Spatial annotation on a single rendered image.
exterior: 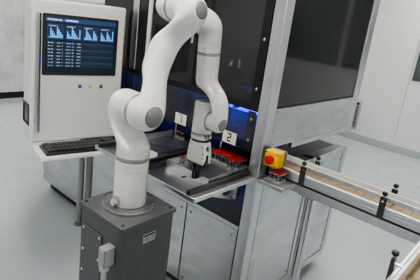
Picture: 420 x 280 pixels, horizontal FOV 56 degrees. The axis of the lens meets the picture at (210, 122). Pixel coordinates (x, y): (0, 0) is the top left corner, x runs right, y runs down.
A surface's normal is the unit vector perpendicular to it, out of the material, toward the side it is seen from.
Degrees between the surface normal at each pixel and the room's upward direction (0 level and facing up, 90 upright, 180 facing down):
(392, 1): 90
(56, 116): 90
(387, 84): 90
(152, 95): 57
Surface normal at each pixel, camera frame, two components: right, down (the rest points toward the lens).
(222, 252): -0.67, 0.11
